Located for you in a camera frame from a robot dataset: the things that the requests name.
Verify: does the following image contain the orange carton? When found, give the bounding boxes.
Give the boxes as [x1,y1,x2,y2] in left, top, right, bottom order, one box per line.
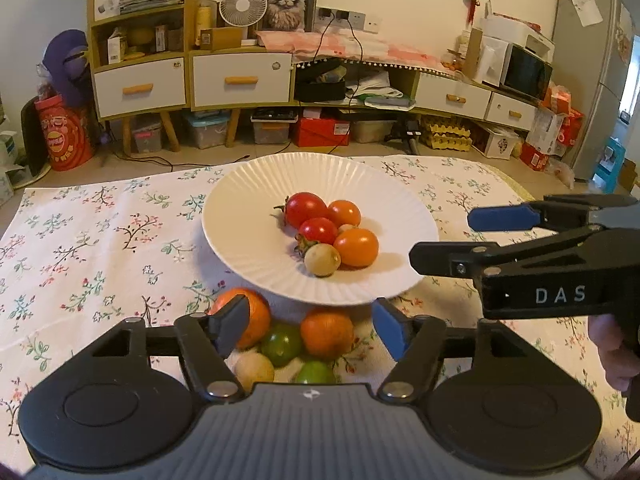
[542,85,585,147]

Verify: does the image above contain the yellow wooden shelf cabinet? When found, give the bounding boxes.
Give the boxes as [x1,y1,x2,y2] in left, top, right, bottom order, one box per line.
[87,0,297,153]

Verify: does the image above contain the yellow bottle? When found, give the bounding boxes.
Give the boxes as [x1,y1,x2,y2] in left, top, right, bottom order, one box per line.
[196,6,216,51]

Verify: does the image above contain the orange tangerine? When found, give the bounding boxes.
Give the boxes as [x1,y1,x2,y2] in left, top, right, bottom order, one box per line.
[300,308,355,359]
[210,287,272,351]

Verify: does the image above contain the yellow round container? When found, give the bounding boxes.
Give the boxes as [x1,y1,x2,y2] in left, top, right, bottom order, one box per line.
[127,27,153,56]

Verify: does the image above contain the white desk fan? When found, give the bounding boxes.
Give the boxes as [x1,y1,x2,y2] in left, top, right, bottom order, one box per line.
[219,0,268,43]

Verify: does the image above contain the floral tablecloth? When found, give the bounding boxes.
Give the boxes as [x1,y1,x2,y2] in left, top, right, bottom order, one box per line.
[0,155,640,480]

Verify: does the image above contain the purple plush toy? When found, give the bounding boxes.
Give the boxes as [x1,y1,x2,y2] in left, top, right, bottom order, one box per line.
[37,30,93,108]

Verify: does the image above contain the white ribbed plate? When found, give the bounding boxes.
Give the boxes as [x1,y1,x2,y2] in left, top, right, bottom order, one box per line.
[201,152,441,307]

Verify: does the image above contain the red carton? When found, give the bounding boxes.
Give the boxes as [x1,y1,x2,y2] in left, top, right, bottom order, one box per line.
[519,141,551,172]

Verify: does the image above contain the person's right hand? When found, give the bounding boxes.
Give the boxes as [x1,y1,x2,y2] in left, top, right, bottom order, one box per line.
[587,316,632,397]

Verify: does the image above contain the low wooden cabinet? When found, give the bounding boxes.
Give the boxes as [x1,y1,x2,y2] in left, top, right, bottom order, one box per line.
[292,57,538,133]

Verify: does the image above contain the small storage box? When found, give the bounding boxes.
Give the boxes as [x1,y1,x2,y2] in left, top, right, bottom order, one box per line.
[131,115,163,155]

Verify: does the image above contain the beige storage box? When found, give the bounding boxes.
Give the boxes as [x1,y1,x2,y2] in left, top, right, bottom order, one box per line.
[350,120,396,143]

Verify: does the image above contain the yellow-green round fruit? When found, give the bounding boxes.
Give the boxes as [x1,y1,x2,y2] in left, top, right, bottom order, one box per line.
[234,351,276,396]

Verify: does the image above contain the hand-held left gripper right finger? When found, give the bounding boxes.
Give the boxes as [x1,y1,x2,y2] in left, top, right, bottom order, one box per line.
[371,297,549,404]

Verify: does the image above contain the yellow egg cartons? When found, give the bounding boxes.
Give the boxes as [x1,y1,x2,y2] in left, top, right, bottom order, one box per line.
[420,115,473,152]

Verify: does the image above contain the small cardboard box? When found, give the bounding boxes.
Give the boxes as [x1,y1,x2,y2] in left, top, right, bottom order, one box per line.
[200,27,244,51]

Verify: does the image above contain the red box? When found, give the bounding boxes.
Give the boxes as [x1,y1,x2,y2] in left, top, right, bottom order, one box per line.
[291,117,352,148]

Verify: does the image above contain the orange tomato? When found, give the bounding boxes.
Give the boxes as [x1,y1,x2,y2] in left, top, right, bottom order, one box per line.
[327,200,362,227]
[333,228,380,268]

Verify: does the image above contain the dark green tomato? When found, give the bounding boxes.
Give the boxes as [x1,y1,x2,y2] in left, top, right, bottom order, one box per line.
[260,324,303,367]

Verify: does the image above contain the silver refrigerator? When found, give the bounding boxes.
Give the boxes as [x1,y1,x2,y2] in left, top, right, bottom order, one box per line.
[552,0,638,181]

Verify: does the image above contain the clear storage box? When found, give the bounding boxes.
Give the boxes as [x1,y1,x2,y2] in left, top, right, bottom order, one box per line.
[185,112,231,150]
[250,110,298,145]

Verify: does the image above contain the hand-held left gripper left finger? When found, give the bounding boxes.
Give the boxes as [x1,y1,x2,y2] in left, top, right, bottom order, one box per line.
[74,294,252,403]

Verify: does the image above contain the black microwave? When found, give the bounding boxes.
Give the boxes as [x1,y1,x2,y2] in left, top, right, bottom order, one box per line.
[500,44,554,102]

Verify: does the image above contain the small white carton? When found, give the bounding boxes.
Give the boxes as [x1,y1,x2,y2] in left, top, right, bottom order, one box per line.
[106,27,126,63]

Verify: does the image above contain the red tomato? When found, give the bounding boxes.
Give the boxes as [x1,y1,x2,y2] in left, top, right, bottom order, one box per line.
[295,217,339,256]
[274,192,328,229]

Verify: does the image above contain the white drawer wooden handle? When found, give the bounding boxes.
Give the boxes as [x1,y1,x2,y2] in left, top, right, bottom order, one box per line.
[485,92,537,131]
[94,57,187,120]
[415,72,493,121]
[193,54,292,108]

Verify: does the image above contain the white appliance box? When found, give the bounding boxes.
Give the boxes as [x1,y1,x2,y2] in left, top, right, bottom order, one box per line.
[481,10,556,53]

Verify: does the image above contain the white paper note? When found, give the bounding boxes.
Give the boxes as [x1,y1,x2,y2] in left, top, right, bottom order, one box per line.
[570,0,606,26]

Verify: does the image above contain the white shipping carton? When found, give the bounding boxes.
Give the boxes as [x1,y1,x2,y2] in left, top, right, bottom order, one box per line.
[526,105,568,157]

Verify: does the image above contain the white patterned box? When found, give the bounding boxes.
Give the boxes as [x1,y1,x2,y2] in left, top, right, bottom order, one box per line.
[472,125,521,161]

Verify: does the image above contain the pink floral cloth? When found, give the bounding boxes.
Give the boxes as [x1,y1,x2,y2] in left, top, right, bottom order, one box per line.
[255,30,458,80]

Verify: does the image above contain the white cardboard panel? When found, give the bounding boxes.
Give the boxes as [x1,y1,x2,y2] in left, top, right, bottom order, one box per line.
[470,27,511,87]

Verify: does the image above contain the red printed bag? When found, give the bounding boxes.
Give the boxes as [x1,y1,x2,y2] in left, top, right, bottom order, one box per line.
[34,95,96,172]

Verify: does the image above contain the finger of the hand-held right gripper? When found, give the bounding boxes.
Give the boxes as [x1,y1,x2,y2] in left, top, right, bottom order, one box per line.
[409,227,602,278]
[467,194,640,233]

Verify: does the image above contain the black flat case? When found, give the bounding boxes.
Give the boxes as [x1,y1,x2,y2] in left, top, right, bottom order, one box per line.
[21,97,51,177]

